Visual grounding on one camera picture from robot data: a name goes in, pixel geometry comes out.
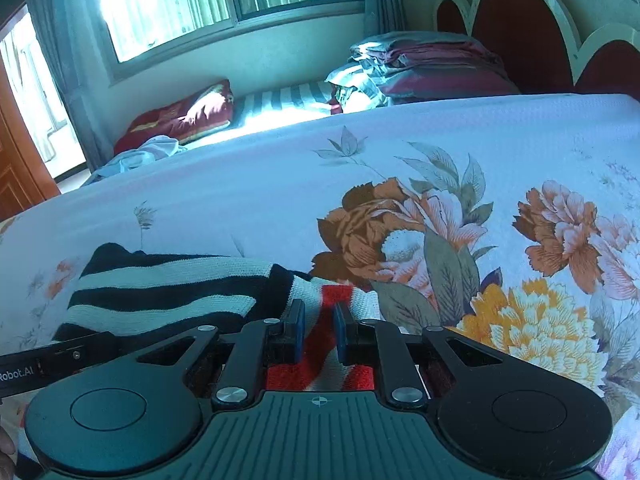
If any stack of folded blankets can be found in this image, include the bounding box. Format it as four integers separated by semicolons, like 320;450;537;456
325;31;522;114

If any black white red striped sweater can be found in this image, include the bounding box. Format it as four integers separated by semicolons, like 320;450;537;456
50;242;387;394

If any red pillow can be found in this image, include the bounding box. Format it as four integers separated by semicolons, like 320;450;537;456
114;79;235;157

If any red scalloped headboard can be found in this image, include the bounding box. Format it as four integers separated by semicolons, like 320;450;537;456
434;0;640;102

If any window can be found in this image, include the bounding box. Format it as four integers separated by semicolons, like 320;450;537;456
92;0;369;64

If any brown wooden door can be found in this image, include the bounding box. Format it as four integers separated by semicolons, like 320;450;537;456
0;55;62;222

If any light blue cloth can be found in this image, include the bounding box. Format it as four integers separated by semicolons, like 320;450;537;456
82;135;189;187

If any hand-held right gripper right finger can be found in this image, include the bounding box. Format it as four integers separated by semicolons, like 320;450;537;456
333;300;506;407

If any grey-blue curtain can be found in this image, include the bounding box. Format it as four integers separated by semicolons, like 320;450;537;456
362;0;407;42
22;0;117;172

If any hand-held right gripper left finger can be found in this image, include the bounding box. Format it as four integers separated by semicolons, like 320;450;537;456
135;299;307;409

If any white floral bed sheet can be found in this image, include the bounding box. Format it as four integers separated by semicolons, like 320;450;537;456
0;92;640;480

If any grey white striped sheet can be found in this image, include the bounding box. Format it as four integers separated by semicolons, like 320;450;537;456
190;80;347;149

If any person's left hand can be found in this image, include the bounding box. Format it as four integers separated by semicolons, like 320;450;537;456
0;425;17;469

